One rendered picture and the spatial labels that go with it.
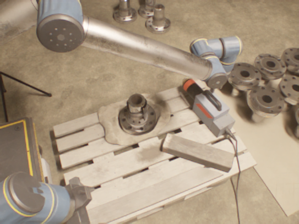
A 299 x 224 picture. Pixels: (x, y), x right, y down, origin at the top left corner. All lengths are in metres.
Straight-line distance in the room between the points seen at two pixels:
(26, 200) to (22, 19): 0.71
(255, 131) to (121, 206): 1.16
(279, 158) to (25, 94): 2.13
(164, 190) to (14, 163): 0.90
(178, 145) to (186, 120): 0.28
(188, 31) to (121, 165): 1.66
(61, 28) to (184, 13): 2.34
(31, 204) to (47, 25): 0.51
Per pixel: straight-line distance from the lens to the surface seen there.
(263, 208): 1.88
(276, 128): 2.19
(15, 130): 1.76
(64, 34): 0.85
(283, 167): 2.04
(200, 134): 1.81
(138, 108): 1.61
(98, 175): 1.67
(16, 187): 0.63
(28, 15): 1.09
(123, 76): 2.30
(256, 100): 1.95
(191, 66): 1.11
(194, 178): 1.64
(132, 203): 1.57
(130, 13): 2.90
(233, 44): 1.38
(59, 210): 0.72
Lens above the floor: 1.68
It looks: 55 degrees down
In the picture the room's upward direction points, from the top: straight up
